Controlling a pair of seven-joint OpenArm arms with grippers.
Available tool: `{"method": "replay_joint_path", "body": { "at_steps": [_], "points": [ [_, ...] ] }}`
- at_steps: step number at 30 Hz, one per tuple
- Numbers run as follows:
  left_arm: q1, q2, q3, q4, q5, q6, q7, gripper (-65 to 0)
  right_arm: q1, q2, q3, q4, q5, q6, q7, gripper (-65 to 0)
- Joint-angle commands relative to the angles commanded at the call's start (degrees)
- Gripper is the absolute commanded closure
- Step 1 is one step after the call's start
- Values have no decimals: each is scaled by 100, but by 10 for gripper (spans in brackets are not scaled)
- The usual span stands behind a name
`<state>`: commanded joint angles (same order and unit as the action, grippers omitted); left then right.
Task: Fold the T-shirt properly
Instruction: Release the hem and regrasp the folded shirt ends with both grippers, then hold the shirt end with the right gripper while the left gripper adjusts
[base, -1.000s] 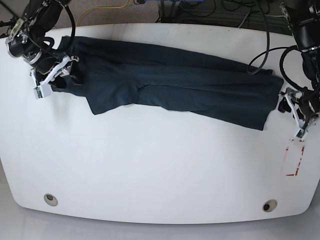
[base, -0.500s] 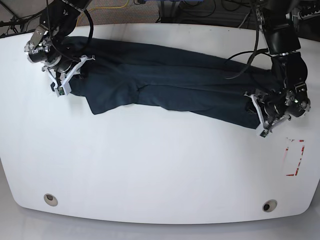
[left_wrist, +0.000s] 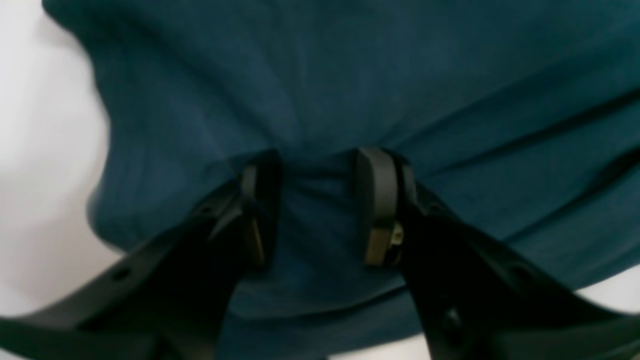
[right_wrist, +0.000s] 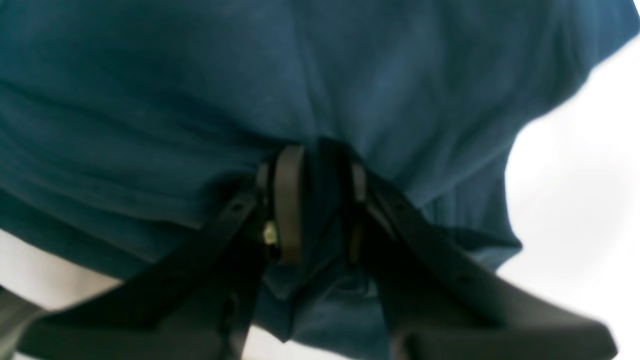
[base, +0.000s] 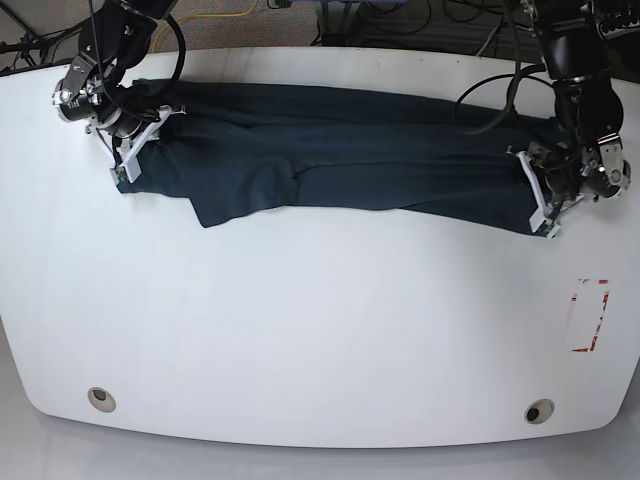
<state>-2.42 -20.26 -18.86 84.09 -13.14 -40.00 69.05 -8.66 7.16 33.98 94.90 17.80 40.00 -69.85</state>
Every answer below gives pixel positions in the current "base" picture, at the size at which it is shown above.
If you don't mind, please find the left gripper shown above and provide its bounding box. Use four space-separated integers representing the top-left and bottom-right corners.
507 149 585 225

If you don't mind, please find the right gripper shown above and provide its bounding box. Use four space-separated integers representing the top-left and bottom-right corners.
85 105 186 170

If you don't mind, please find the dark navy T-shirt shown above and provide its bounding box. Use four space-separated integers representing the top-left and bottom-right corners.
118 82 537 235

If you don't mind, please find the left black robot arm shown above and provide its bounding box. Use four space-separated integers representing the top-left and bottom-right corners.
518 1 631 232

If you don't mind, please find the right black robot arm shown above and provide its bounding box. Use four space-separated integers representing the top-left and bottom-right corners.
52 1 186 182

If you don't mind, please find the red tape rectangle marking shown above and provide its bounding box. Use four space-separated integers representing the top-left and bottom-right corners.
565 279 611 353

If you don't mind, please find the black tripod stand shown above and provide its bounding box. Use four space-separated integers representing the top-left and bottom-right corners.
1 1 87 76

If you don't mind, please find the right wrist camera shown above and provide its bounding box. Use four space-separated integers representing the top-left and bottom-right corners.
110 159 142 185

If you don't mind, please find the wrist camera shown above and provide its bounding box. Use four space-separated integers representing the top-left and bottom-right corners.
529 209 560 238
110 159 142 185

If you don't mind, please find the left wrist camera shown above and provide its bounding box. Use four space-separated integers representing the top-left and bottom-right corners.
529 209 560 238

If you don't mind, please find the yellow cable on floor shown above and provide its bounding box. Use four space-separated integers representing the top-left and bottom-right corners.
152 0 261 54

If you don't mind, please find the right table cable grommet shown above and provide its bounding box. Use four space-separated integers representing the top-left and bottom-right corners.
524 399 555 425

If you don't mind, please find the table cable grommet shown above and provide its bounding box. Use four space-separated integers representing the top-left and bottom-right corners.
524 399 555 425
87 387 116 413

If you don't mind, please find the left table cable grommet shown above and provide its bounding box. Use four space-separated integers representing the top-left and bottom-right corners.
87 387 116 413

